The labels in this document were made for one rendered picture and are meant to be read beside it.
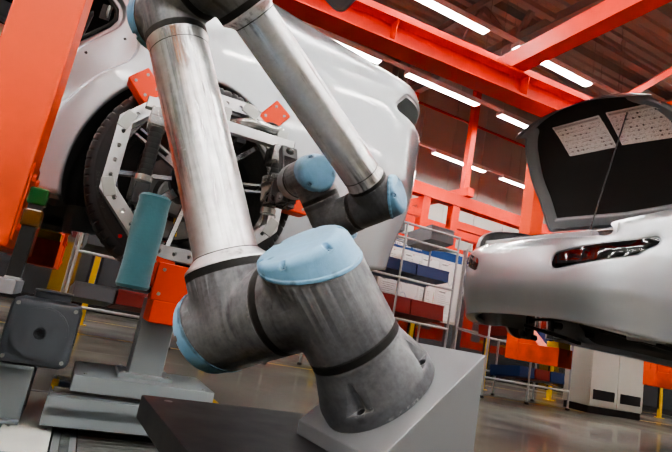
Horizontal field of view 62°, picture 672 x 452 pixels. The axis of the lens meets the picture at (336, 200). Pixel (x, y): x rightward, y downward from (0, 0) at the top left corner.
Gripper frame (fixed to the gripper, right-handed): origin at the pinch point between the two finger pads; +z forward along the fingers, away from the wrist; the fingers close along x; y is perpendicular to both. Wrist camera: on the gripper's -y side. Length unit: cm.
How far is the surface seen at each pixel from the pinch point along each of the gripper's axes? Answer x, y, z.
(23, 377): -49, 63, 26
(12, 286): -54, 39, -17
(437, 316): 358, -1, 440
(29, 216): -56, 24, -10
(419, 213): 447, -182, 670
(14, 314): -55, 47, 22
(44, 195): -54, 18, -10
